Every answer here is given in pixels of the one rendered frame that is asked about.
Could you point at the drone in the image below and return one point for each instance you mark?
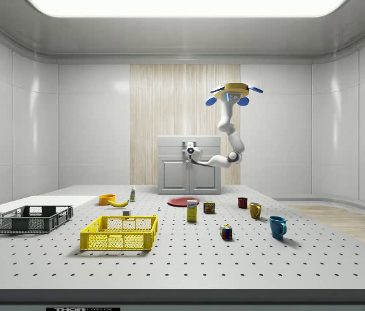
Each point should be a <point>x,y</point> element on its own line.
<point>234,87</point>

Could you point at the dark grey basket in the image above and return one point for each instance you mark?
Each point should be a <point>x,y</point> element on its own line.
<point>20,225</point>

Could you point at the flat-sided can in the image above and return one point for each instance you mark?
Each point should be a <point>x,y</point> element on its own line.
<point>209,208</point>

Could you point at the yellow basket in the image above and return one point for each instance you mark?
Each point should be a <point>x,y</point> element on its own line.
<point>117,241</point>

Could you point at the red plate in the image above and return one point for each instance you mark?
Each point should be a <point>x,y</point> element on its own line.
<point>179,202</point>

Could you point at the white bottle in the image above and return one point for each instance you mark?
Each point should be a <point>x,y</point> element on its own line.
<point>132,196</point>

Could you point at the red mug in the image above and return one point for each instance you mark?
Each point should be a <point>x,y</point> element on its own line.
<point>242,203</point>

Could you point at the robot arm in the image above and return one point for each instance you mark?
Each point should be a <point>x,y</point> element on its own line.
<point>227,116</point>

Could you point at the banana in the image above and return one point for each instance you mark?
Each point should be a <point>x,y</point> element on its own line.
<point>119,204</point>

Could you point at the blue mug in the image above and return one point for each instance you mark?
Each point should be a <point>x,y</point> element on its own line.
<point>276,228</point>

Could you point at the yellow mug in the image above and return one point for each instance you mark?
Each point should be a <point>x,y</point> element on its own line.
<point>254,211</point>

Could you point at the yellow bowl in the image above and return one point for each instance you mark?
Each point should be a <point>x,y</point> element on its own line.
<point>103,200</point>

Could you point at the puzzle cube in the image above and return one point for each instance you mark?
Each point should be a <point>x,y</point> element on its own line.
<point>226,232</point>

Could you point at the yellow white carton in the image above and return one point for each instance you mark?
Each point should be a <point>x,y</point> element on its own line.
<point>192,212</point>

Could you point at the grey cube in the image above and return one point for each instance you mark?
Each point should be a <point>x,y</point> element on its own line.
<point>126,213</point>

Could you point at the white cabinet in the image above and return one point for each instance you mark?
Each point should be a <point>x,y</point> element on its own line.
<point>175,175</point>

